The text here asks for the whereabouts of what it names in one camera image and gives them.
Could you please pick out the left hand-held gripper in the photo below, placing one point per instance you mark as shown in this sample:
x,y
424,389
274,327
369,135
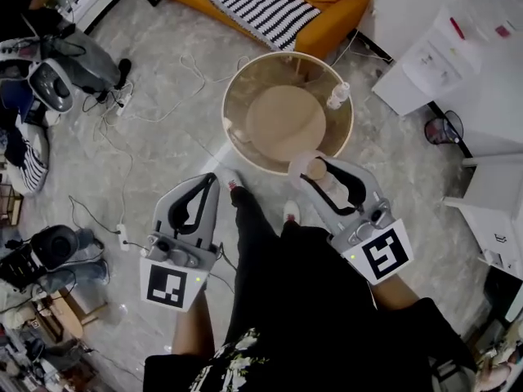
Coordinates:
x,y
167,286

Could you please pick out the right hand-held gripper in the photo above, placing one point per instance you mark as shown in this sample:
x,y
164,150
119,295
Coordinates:
x,y
382,255

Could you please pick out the translucent plastic container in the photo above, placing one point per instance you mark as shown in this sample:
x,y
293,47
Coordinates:
x,y
312,170

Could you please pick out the person's right forearm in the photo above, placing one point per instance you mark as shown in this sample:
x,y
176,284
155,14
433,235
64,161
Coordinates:
x,y
394,294

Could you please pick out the person's left forearm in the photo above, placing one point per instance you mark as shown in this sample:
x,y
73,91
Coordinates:
x,y
195,329

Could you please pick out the person's right white shoe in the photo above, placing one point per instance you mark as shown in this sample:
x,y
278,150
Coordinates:
x,y
291,211

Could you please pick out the person's white shoe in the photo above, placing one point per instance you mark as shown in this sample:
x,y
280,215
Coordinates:
x,y
291,211
231,178

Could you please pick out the person's left white shoe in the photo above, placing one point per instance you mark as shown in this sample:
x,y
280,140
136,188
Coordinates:
x,y
231,178

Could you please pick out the white power strip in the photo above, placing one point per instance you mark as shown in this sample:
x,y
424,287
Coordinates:
x,y
123,105
123,237

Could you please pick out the clear plastic bottle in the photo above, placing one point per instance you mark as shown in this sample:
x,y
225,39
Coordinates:
x,y
338,95

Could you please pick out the person's black trousers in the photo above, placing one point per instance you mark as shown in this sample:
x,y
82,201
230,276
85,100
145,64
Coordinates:
x,y
294,276

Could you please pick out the blue jeans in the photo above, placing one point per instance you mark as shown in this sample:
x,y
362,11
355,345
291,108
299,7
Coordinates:
x,y
88,276

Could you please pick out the round glass table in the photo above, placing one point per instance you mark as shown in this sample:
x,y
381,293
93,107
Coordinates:
x,y
265,80

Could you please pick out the black round device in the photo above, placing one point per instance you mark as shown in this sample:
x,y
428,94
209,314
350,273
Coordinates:
x,y
55,245

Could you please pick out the white side table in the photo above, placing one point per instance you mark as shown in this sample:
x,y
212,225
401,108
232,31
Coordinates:
x,y
496,202

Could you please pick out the white paper sheet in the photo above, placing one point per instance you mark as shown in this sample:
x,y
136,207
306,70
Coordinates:
x,y
433,63

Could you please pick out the wooden board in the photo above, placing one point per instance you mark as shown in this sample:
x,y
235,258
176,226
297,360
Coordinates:
x,y
69,314

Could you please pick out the striped cushion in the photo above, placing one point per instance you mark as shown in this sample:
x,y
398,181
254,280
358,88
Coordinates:
x,y
32,170

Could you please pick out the person's floral black top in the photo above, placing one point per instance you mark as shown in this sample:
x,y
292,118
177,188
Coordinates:
x,y
184,374

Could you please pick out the orange sofa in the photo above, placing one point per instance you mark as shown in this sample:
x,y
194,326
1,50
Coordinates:
x,y
327,19

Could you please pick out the grey white round appliance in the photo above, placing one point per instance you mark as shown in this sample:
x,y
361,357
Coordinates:
x,y
51,86

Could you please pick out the red pen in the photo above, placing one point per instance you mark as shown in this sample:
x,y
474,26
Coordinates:
x,y
457,28

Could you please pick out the black white striped blanket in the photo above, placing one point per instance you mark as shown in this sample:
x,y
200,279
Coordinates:
x,y
253,2

